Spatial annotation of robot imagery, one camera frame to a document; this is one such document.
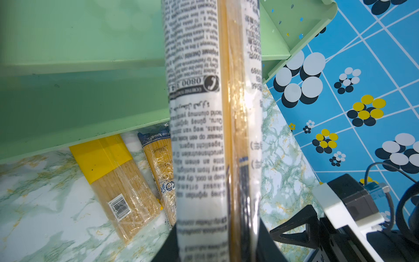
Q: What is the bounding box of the blue label spaghetti bag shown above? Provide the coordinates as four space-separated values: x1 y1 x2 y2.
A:
161 1 263 262

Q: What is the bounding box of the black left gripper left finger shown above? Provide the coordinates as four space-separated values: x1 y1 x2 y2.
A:
151 226 180 262

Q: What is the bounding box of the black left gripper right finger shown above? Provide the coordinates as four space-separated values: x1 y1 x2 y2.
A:
256 219 288 262

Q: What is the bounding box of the green wooden shelf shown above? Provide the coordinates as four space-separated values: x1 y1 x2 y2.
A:
1 1 337 163

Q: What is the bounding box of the yellow label spaghetti bag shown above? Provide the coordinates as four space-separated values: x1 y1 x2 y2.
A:
69 135 161 243

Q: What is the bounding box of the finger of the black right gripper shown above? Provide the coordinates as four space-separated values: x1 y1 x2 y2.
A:
269 205 320 249

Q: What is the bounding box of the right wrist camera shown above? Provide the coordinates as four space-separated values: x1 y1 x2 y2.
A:
312 173 392 259

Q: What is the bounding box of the clear blue-end spaghetti bag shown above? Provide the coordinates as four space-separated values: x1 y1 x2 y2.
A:
137 128 176 226

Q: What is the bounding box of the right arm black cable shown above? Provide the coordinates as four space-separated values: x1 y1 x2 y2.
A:
364 162 419 246

